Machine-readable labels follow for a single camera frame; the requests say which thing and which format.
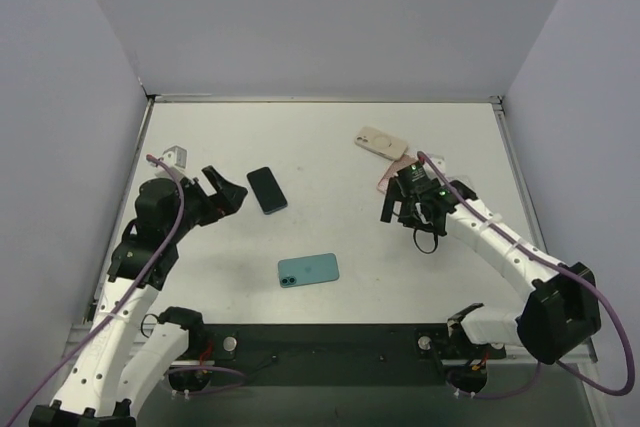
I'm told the dark blue smartphone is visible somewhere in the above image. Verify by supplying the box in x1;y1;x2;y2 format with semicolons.
246;167;288;215

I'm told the phone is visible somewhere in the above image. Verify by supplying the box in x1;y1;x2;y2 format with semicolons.
354;126;408;161
376;154;446;194

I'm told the clear phone case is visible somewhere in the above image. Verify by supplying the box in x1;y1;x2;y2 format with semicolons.
449;175;474;189

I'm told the teal smartphone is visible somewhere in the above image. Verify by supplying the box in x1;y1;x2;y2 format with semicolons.
277;253;340;288

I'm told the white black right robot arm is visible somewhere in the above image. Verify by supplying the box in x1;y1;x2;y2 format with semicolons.
381;162;601;365

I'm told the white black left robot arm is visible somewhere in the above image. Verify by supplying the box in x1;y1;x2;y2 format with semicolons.
29;166;247;426

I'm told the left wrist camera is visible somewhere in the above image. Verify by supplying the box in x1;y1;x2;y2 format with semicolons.
158;145;188;178

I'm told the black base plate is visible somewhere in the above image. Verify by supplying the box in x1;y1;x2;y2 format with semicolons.
168;323;506;393

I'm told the aluminium front rail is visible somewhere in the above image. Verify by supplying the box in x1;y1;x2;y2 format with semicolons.
63;321;598;364

